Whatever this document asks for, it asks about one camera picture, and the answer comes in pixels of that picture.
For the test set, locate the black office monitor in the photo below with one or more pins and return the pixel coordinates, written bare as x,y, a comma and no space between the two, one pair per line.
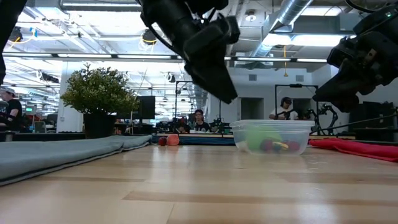
146,107

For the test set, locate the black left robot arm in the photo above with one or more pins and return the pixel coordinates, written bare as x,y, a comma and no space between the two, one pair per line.
7,18

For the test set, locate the lime green toy apple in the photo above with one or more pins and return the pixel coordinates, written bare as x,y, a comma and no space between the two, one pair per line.
255,139

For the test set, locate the clear plastic tupperware container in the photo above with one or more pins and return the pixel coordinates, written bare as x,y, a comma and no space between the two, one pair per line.
304,133

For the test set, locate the black aluminium table frame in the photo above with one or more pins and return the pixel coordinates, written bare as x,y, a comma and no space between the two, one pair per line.
46,137

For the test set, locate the navy blue cloth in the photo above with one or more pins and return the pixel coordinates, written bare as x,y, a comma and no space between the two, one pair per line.
211,140

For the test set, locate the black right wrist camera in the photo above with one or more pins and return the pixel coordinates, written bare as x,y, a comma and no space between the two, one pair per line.
379,20

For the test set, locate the black lab robot arm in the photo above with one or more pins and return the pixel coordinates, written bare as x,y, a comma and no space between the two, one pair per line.
329,112

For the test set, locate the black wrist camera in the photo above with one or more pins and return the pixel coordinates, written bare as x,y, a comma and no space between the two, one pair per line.
379,20
211,37

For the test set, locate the small dark red cherry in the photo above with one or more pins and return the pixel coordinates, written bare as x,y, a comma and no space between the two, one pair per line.
162,141

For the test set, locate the black storage cabinet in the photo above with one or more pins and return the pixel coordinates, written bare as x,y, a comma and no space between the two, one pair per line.
376,119

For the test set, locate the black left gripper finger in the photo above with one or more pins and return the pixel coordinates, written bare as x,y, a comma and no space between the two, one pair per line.
222,81
206,81

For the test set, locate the person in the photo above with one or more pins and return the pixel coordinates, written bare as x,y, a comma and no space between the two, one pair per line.
12,112
200,123
284,110

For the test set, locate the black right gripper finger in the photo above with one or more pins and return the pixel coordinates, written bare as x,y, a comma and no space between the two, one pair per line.
339,88
346,105

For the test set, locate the orange pink toy peach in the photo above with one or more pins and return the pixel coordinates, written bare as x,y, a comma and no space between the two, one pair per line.
173,140

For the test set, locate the long ceiling light rail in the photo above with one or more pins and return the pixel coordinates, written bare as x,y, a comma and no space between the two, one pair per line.
93,56

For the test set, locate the slanted silver ventilation duct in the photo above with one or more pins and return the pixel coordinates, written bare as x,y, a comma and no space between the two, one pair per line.
289,12

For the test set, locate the grey folded cloth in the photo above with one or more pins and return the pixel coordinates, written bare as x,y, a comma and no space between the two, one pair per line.
62,155

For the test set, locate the round ceiling sensor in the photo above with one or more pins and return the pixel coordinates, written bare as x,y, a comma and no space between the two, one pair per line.
250,17

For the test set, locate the red folded cloth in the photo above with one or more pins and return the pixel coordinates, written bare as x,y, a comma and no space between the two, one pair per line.
367,148

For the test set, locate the potted green plant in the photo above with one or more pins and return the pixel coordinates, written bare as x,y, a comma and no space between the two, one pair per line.
99,93

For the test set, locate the black metal gantry frame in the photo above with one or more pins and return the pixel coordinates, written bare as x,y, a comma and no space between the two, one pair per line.
296,85
177,102

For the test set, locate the yellow toy banana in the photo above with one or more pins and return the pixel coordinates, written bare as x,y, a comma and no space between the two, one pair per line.
281,144

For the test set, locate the dark red toy raspberry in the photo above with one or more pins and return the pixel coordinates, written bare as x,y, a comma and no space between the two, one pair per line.
266,145

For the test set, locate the dark red cherry with stem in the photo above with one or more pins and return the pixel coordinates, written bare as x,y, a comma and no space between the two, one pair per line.
293,146

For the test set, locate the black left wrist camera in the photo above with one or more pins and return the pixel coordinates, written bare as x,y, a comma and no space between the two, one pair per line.
211,37

